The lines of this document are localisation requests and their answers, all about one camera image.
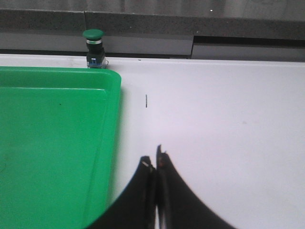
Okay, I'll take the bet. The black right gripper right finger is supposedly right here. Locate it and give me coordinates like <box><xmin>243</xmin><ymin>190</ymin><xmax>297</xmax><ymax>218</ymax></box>
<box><xmin>156</xmin><ymin>145</ymin><xmax>234</xmax><ymax>229</ymax></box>

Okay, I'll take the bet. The grey stone counter ledge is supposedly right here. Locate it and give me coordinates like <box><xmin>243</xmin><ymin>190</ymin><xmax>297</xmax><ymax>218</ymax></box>
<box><xmin>0</xmin><ymin>9</ymin><xmax>305</xmax><ymax>62</ymax></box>

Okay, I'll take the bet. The green plastic tray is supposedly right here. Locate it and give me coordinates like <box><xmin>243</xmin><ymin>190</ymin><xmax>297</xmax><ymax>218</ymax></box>
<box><xmin>0</xmin><ymin>66</ymin><xmax>121</xmax><ymax>229</ymax></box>

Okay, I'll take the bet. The green mushroom push button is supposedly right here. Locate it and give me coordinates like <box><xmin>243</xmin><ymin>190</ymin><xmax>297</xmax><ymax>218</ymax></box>
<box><xmin>82</xmin><ymin>29</ymin><xmax>107</xmax><ymax>69</ymax></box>

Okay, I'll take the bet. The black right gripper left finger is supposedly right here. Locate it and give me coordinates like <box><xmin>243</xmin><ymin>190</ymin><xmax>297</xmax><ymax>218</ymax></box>
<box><xmin>88</xmin><ymin>156</ymin><xmax>156</xmax><ymax>229</ymax></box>

